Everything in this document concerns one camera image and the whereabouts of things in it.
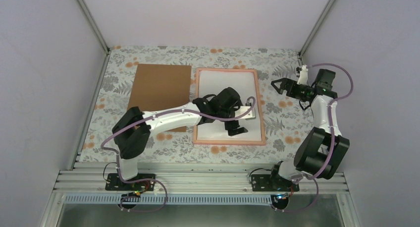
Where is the aluminium corner post left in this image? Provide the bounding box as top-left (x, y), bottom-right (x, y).
top-left (76, 0), bottom-right (110, 55)

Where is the grey slotted cable duct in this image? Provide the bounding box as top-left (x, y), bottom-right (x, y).
top-left (63, 193), bottom-right (272, 205)

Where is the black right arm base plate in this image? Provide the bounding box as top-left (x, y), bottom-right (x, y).
top-left (251, 174), bottom-right (300, 192)

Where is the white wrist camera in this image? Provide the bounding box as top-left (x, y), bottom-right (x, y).
top-left (234, 106), bottom-right (256, 120)
top-left (296, 65), bottom-right (309, 85)

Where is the pink wooden picture frame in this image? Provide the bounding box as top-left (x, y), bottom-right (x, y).
top-left (193, 67), bottom-right (267, 146)

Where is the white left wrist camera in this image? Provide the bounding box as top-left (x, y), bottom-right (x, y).
top-left (234, 106), bottom-right (256, 120)

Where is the aluminium corner post right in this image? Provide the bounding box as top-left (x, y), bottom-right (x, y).
top-left (298, 0), bottom-right (337, 64)

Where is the aluminium corner post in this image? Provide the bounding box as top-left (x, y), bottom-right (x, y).
top-left (298, 0), bottom-right (337, 64)
top-left (76, 0), bottom-right (110, 55)

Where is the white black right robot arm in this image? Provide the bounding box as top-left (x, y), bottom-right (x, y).
top-left (271, 66), bottom-right (350, 179)

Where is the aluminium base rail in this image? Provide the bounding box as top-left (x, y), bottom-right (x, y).
top-left (54, 161), bottom-right (349, 195)

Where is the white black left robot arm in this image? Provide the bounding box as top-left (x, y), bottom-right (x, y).
top-left (109, 87), bottom-right (257, 190)

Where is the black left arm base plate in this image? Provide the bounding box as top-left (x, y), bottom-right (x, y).
top-left (105, 173), bottom-right (154, 192)

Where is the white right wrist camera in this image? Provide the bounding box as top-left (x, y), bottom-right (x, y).
top-left (296, 65), bottom-right (309, 85)

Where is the brown cardboard backing board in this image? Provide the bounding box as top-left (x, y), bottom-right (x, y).
top-left (127, 64), bottom-right (192, 112)

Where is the sunset photo print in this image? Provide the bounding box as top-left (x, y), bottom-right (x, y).
top-left (197, 70), bottom-right (263, 142)

